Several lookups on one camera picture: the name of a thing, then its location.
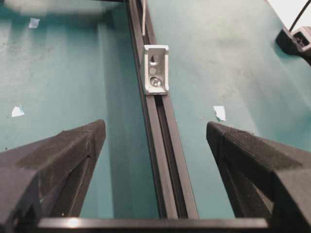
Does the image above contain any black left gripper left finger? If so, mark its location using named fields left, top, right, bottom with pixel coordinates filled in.
left=0, top=119, right=106, bottom=233

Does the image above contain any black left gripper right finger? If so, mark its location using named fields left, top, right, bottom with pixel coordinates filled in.
left=206, top=121, right=311, bottom=233

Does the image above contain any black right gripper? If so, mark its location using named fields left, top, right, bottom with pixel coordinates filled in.
left=275, top=27, right=311, bottom=65

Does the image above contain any thin grey wire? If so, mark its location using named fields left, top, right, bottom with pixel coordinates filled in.
left=141, top=0, right=147, bottom=36

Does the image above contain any silver metal corner fitting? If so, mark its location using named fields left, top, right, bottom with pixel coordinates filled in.
left=140, top=45, right=169, bottom=95

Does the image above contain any black aluminium rail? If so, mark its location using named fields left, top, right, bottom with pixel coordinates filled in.
left=125, top=0, right=199, bottom=219

